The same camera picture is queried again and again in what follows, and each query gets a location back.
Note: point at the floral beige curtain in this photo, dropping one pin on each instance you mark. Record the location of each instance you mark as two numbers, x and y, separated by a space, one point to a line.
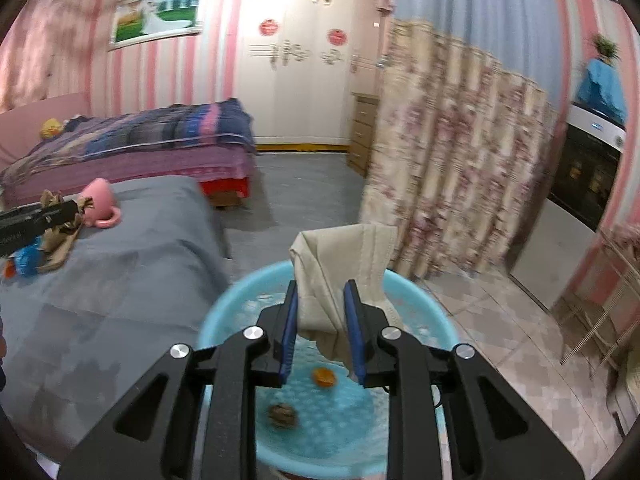
450 160

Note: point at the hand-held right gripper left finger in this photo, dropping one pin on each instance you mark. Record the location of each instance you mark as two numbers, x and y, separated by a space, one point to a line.
289 332

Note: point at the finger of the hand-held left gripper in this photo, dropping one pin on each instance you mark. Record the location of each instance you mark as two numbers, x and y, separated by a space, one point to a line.
62 212

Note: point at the pink headboard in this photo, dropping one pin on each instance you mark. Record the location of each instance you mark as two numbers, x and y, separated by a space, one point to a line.
30 120

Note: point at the small blue wrapper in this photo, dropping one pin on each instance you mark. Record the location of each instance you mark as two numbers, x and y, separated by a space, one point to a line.
26 262

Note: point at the pale blue sheer curtain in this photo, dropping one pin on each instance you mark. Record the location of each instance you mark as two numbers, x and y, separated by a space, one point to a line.
465 0

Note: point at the white cabinet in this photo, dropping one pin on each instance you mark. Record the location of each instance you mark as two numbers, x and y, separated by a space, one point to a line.
550 255

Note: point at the purple bed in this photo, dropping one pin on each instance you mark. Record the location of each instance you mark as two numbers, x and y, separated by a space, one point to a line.
150 170

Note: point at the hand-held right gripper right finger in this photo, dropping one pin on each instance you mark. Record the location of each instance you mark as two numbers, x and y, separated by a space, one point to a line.
353 332

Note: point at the yellow duck plush toy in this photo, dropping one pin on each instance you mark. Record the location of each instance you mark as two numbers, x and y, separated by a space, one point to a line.
51 128

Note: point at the small green plant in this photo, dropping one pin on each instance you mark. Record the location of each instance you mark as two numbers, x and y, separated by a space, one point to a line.
606 46

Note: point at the black and white appliance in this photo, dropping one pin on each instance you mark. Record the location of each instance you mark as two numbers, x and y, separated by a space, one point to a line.
585 170

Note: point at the plaid purple blue blanket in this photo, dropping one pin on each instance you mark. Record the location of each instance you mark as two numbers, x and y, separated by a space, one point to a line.
165 127

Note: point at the orange tangerine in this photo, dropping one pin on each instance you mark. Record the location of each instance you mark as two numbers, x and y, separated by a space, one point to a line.
323 377

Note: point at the pink patterned curtain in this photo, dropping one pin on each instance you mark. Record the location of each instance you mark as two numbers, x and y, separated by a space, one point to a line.
40 45

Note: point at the white wardrobe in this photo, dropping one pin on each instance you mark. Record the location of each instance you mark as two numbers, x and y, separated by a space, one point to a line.
305 80

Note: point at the pink pig-shaped cup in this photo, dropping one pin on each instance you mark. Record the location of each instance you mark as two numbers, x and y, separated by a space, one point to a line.
97 200

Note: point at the wooden desk with drawers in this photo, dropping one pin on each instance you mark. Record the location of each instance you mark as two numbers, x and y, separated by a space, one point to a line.
362 132

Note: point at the red round sticker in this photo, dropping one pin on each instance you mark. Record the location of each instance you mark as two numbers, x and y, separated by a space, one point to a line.
337 36
269 26

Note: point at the beige cloth face mask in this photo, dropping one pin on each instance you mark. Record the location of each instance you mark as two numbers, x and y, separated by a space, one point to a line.
330 270

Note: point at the light blue plastic basin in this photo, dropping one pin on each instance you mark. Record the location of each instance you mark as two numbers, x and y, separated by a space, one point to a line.
325 427

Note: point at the blue cloth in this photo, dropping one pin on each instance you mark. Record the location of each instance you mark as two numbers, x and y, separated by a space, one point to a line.
600 87

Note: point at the framed wall picture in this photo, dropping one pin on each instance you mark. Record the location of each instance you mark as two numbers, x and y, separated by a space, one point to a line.
157 15

